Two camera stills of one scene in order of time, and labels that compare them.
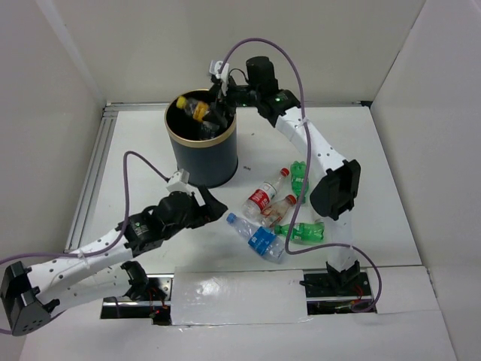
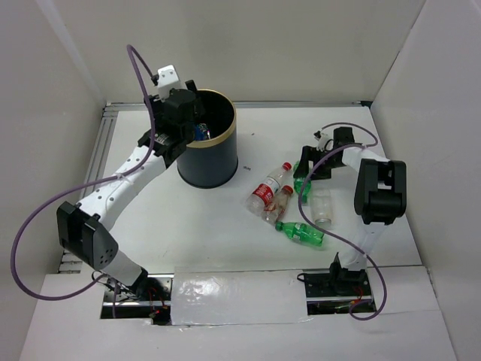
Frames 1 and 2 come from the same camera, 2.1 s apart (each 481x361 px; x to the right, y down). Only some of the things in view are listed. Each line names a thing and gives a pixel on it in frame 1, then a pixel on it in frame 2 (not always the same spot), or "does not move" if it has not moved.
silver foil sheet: (202, 296) does not move
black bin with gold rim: (206, 151) does not move
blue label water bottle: (260, 239) to (201, 130)
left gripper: (211, 210) to (158, 110)
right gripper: (216, 114) to (310, 153)
